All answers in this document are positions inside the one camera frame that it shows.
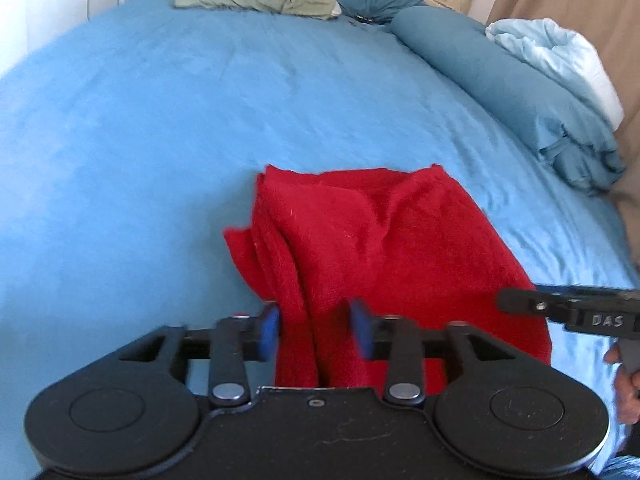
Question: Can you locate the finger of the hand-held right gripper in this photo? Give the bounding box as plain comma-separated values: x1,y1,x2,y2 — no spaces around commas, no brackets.
497,287,571,319

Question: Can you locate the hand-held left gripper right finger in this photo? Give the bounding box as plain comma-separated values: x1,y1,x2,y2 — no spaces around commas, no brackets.
347,297,519,407

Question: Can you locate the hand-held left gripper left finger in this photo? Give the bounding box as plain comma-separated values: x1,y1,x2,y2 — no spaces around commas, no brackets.
117,300,282,409

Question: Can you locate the red towel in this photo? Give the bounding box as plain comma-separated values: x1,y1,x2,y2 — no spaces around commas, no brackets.
222,163,554,392

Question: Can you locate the person's right hand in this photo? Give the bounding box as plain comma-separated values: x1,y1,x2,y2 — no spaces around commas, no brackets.
602,344,640,427

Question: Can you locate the blue fluffy rug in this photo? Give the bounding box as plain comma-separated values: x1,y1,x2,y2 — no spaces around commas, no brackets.
597,454,640,480

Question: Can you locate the bed with blue sheet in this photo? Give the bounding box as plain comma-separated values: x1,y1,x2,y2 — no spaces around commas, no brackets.
0,0,640,471

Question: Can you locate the teal duvet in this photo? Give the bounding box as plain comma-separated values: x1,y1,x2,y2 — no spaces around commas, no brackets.
391,6,627,195

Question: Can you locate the light blue folded blanket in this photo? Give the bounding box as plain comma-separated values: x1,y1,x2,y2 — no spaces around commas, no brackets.
485,18,626,130

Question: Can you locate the white wardrobe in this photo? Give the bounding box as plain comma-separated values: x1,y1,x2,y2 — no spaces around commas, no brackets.
0,0,128,78

